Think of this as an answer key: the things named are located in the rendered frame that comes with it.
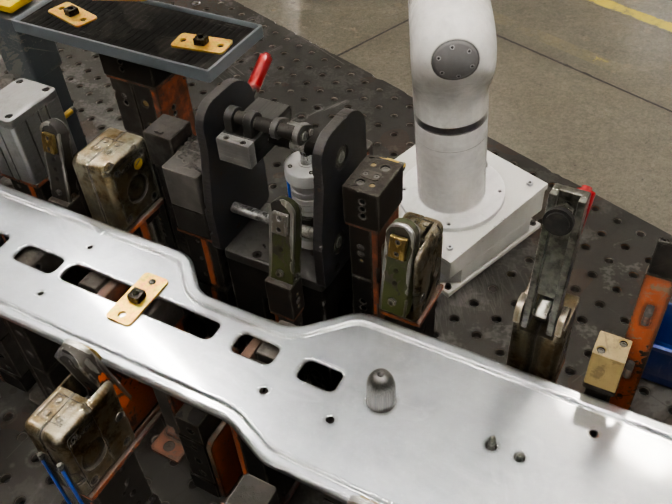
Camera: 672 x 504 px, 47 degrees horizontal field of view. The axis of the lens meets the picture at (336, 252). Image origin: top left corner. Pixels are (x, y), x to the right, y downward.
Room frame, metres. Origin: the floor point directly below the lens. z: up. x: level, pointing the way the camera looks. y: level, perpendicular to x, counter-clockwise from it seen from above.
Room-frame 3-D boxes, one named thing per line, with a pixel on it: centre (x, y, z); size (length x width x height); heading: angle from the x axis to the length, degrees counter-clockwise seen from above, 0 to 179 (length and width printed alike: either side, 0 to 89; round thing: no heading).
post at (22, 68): (1.20, 0.49, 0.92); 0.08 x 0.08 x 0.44; 58
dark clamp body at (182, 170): (0.85, 0.18, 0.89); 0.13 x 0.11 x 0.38; 148
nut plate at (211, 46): (1.00, 0.17, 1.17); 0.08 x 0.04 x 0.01; 66
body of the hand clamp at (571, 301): (0.56, -0.23, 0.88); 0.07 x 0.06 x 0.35; 148
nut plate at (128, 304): (0.66, 0.25, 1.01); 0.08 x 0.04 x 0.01; 149
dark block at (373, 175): (0.73, -0.05, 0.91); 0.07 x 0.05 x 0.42; 148
